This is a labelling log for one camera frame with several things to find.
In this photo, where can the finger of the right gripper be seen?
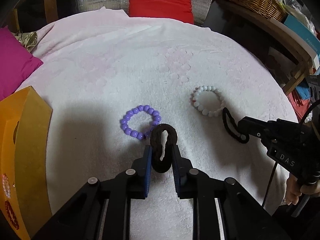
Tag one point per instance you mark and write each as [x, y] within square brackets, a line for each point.
[252, 126]

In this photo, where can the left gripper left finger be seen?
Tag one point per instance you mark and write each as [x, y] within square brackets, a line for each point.
[140, 181]

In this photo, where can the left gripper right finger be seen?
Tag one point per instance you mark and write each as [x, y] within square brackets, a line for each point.
[184, 175]

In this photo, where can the thin black hair elastic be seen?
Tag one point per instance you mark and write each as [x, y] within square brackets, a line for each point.
[232, 128]

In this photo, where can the right hand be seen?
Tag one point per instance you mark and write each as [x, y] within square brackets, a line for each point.
[293, 191]

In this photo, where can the pink white blanket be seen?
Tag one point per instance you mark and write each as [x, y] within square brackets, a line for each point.
[100, 64]

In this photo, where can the wooden side shelf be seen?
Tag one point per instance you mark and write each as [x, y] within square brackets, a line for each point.
[305, 62]

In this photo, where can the teal box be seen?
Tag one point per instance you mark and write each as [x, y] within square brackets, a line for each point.
[303, 32]

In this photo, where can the orange cardboard box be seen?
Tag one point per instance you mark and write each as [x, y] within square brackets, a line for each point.
[25, 119]

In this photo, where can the magenta pillow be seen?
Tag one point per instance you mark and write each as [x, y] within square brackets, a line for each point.
[16, 63]

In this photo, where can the floral patterned cushion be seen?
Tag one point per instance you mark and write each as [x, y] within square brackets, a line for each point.
[27, 40]

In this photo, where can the red pillow on bed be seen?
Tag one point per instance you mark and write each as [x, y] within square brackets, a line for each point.
[180, 10]

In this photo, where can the wooden cabinet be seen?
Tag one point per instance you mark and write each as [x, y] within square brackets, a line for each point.
[27, 15]

